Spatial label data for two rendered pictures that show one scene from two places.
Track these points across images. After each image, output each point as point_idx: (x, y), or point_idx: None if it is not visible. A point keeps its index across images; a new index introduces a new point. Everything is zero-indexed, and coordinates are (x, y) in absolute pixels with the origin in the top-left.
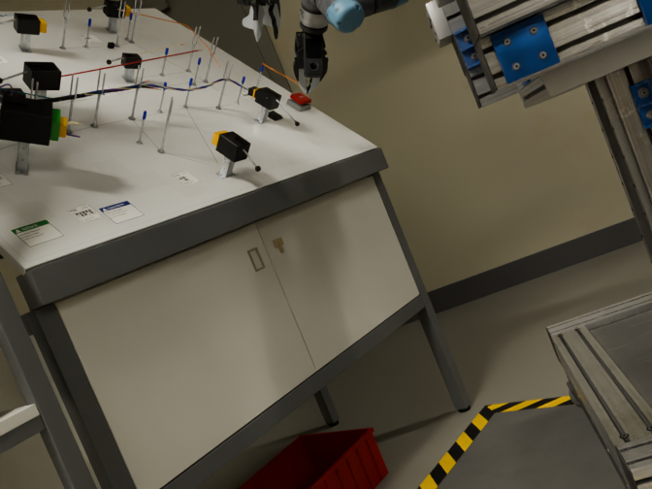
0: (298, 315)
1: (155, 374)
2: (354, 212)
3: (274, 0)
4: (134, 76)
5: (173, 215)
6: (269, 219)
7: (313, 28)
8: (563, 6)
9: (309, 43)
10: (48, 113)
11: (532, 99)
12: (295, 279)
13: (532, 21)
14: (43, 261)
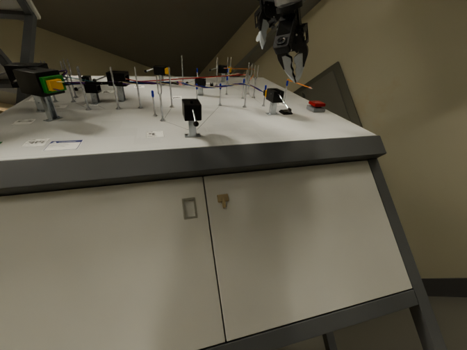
0: (222, 273)
1: (10, 292)
2: (333, 189)
3: (279, 17)
4: (207, 94)
5: (98, 152)
6: (220, 176)
7: (283, 6)
8: None
9: (281, 23)
10: (39, 71)
11: None
12: (232, 236)
13: None
14: None
